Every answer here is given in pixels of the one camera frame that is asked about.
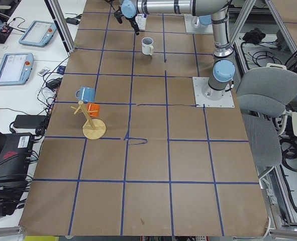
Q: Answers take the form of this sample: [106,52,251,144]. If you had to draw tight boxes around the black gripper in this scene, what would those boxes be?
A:
[114,6,140,36]

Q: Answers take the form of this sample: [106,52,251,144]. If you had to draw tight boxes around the blue white milk carton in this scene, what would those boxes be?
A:
[135,14,147,31]

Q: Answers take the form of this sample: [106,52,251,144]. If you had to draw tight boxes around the white mug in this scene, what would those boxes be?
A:
[141,37,154,56]

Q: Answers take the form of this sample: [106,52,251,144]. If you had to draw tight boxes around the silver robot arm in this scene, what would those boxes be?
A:
[114,0,231,52]
[208,10,235,100]

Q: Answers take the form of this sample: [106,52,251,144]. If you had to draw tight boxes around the far teach pendant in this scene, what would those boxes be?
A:
[19,21,57,47]

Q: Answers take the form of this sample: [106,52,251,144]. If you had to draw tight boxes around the teach pendant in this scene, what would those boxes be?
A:
[19,21,57,47]
[0,53,34,86]

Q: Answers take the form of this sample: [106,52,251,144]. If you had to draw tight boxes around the blue mug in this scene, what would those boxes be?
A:
[75,86,95,102]

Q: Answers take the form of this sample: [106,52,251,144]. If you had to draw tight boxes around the small remote control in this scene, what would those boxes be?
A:
[37,67,50,77]

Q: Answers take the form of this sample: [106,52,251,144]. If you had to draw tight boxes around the orange mug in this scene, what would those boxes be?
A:
[86,102,100,117]

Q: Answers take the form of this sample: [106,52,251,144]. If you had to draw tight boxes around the near teach pendant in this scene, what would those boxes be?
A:
[0,53,34,86]

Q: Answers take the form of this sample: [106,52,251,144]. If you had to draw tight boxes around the wooden mug tree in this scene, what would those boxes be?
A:
[71,100,107,140]

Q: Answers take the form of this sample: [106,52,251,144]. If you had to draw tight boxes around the black power adapter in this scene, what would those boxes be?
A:
[9,115,46,133]

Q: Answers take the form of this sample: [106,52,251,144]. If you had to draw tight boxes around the grey office chair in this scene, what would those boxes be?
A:
[236,64,297,179]

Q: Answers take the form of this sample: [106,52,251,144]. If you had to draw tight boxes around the black red computer box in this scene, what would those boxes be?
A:
[0,132,38,218]

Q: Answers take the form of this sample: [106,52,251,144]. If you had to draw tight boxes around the aluminium frame post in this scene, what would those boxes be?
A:
[44,0,75,54]

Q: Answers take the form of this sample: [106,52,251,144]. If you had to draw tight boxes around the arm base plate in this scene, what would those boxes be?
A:
[184,14,213,35]
[192,77,235,108]

